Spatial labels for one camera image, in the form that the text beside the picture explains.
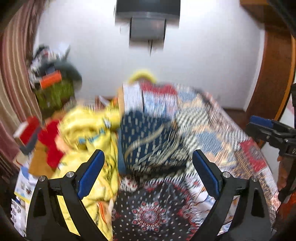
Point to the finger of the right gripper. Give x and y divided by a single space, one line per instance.
268 123
264 133

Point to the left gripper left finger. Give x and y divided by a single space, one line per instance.
45 219

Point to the navy patterned hooded garment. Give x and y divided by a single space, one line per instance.
150 145

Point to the clutter pile of clothes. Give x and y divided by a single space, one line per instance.
43 58

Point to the person's right hand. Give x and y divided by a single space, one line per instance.
282 174

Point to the patchwork bed cover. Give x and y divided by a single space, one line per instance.
173 206

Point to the red plush fabric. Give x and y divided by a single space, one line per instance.
47 137

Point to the yellow cartoon blanket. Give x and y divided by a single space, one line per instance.
82 131

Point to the wooden wardrobe with door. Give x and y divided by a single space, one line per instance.
277 68

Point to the orange box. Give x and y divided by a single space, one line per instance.
50 79

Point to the dark grey cushion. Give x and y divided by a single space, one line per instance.
69 73

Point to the striped red curtain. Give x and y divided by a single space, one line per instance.
18 102

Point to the yellow curved bed rail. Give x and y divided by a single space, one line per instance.
142 74

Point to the small black wall monitor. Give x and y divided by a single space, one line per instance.
147 29

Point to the black wall television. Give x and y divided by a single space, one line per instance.
163 9

